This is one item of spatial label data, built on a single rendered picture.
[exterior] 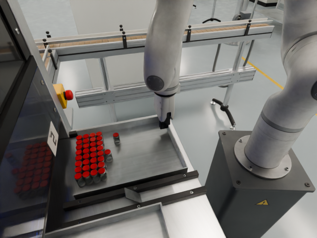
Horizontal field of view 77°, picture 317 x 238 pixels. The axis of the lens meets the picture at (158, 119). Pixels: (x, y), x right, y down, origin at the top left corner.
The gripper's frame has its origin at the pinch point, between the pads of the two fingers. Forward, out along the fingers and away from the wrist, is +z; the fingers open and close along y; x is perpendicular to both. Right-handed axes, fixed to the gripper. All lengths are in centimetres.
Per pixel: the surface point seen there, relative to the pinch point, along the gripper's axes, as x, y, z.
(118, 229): -21.3, 30.9, 4.2
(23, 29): -35.5, -7.2, -34.3
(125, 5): 8, -143, -7
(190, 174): 2.2, 21.8, 2.3
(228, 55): 181, -223, 92
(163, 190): -7.0, 23.6, 4.2
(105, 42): -15, -85, 0
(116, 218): -21.3, 28.6, 2.6
